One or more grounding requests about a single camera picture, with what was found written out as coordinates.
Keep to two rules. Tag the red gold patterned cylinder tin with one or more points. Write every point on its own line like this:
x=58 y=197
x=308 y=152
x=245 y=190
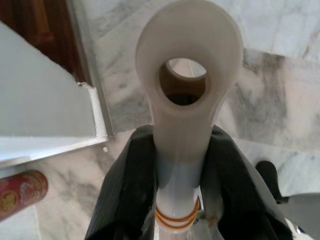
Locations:
x=22 y=192

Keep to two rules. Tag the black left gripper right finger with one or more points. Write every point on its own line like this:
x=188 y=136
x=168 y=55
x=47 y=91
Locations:
x=232 y=187

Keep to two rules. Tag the orange rubber band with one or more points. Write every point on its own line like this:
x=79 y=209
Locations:
x=176 y=228
x=176 y=221

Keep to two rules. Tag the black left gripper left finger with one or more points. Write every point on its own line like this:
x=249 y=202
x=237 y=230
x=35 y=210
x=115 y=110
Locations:
x=125 y=190

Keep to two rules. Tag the brown wooden door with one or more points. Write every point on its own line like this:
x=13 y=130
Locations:
x=37 y=25

